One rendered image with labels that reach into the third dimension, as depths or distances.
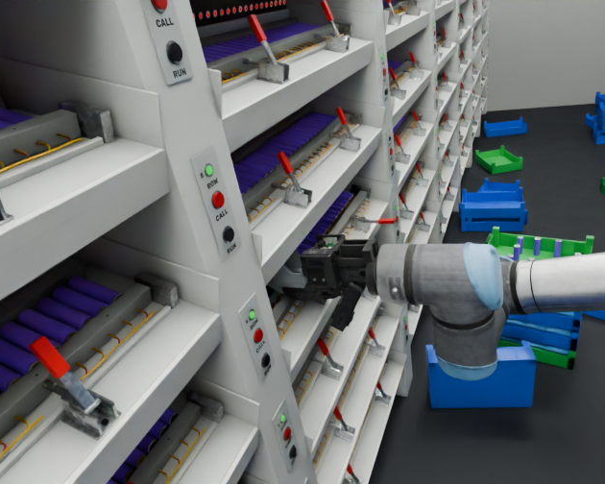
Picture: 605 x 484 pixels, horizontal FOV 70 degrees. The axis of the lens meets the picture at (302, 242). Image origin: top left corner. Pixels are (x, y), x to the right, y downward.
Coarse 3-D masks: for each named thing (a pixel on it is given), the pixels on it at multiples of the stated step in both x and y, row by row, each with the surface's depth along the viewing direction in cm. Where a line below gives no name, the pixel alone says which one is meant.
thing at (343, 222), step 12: (360, 192) 109; (360, 204) 107; (348, 216) 99; (336, 228) 95; (348, 228) 98; (336, 240) 93; (288, 300) 75; (276, 312) 72; (288, 312) 74; (276, 324) 71
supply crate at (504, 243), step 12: (492, 240) 154; (504, 240) 155; (516, 240) 152; (528, 240) 150; (552, 240) 145; (564, 240) 143; (588, 240) 138; (504, 252) 152; (528, 252) 150; (540, 252) 149; (552, 252) 147; (564, 252) 145; (576, 252) 143; (588, 252) 139
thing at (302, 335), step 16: (352, 192) 112; (368, 192) 110; (384, 192) 110; (368, 208) 108; (384, 208) 108; (304, 304) 78; (320, 304) 78; (288, 320) 74; (304, 320) 74; (320, 320) 75; (288, 336) 71; (304, 336) 71; (288, 352) 62; (304, 352) 71; (288, 368) 64
